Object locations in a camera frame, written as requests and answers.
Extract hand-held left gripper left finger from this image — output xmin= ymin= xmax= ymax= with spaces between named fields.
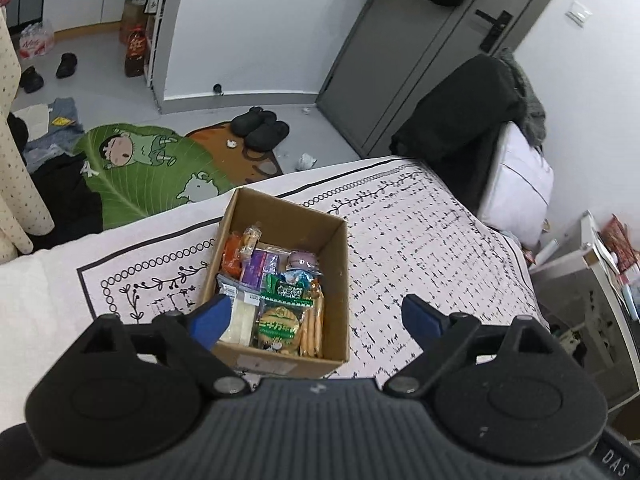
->
xmin=75 ymin=294 xmax=251 ymax=398

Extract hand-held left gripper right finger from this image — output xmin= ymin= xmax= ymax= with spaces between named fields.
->
xmin=384 ymin=294 xmax=551 ymax=397

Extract clear white biscuit packet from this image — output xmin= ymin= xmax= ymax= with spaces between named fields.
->
xmin=216 ymin=274 xmax=262 ymax=347

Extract orange and white packet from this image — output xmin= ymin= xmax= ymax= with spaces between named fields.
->
xmin=221 ymin=232 xmax=246 ymax=278

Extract green label cracker packet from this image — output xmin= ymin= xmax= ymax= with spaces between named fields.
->
xmin=252 ymin=302 xmax=307 ymax=357

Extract purple snack packet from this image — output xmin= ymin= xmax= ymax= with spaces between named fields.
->
xmin=240 ymin=250 xmax=281 ymax=288

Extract small clear biscuit packet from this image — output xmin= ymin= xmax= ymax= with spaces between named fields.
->
xmin=242 ymin=225 xmax=263 ymax=261

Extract blue snack packet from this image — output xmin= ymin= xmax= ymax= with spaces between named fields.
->
xmin=280 ymin=270 xmax=321 ymax=288

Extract orange biscuit stick packet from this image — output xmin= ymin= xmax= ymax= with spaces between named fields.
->
xmin=299 ymin=280 xmax=326 ymax=359

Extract clear purple jelly packet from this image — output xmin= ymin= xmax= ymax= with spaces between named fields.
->
xmin=287 ymin=250 xmax=321 ymax=273

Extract black and white printed blanket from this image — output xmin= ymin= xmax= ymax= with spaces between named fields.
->
xmin=75 ymin=155 xmax=551 ymax=386

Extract white side shelf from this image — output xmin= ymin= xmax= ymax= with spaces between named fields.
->
xmin=529 ymin=210 xmax=640 ymax=441

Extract green cartoon rug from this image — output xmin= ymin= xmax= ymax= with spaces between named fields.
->
xmin=72 ymin=125 xmax=236 ymax=231

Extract brown cartoon rug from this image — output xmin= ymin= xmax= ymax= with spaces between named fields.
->
xmin=185 ymin=120 xmax=283 ymax=183

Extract white pillow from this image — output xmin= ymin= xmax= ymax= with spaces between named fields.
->
xmin=477 ymin=122 xmax=555 ymax=248

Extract black cloth pile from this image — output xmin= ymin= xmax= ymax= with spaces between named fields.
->
xmin=7 ymin=112 xmax=103 ymax=251

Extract black slipper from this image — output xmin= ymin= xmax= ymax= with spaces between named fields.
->
xmin=244 ymin=121 xmax=291 ymax=152
xmin=230 ymin=106 xmax=277 ymax=137

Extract red printed packet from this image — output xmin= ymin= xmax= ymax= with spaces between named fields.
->
xmin=599 ymin=214 xmax=640 ymax=272

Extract blue jeans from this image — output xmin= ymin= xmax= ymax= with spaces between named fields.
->
xmin=22 ymin=97 xmax=86 ymax=171

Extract grey knitted sweater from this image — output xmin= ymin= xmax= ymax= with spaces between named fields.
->
xmin=500 ymin=47 xmax=548 ymax=146

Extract cream dotted cloth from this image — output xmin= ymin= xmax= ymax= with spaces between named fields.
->
xmin=0 ymin=10 xmax=56 ymax=265

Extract grey door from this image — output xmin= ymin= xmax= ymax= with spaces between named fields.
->
xmin=317 ymin=0 xmax=571 ymax=158

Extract narrow white rack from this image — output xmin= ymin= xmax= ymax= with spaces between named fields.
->
xmin=145 ymin=0 xmax=173 ymax=103

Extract brown soda bottle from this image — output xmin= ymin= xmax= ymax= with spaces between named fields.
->
xmin=124 ymin=27 xmax=151 ymax=78

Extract black shoe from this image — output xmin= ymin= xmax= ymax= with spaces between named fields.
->
xmin=55 ymin=52 xmax=78 ymax=79
xmin=19 ymin=66 xmax=45 ymax=94

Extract small brown cardboard box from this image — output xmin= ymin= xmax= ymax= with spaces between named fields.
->
xmin=119 ymin=0 xmax=151 ymax=46

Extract pack of water bottles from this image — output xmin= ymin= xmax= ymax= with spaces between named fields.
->
xmin=17 ymin=20 xmax=56 ymax=58

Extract black door lock handle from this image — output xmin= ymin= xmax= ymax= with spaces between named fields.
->
xmin=475 ymin=9 xmax=513 ymax=51

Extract white light switch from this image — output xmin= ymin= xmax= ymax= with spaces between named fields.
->
xmin=567 ymin=1 xmax=593 ymax=27

